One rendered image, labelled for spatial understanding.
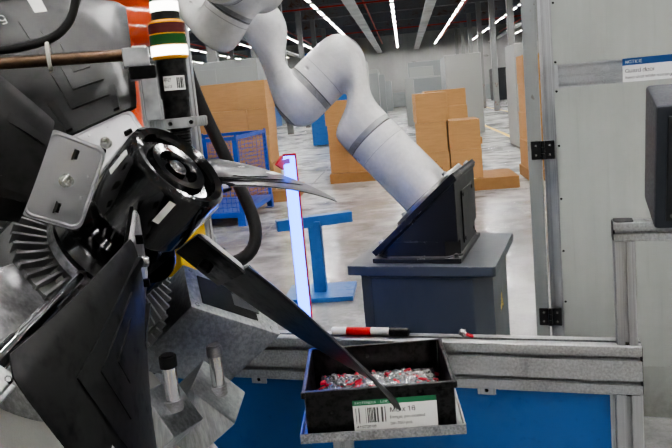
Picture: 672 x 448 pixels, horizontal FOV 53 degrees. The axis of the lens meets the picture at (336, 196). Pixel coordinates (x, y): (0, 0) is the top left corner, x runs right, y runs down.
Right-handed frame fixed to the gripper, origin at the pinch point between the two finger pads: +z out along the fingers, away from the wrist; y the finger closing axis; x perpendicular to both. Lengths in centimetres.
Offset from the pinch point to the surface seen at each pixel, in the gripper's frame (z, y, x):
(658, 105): -30, -58, -24
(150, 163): 12.5, -3.9, -23.9
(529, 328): -274, -28, -145
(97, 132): 6.1, 6.9, -20.4
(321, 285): -327, 105, -137
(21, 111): 20.4, 4.2, -17.6
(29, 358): 41, -12, -33
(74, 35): -0.5, 13.4, -8.1
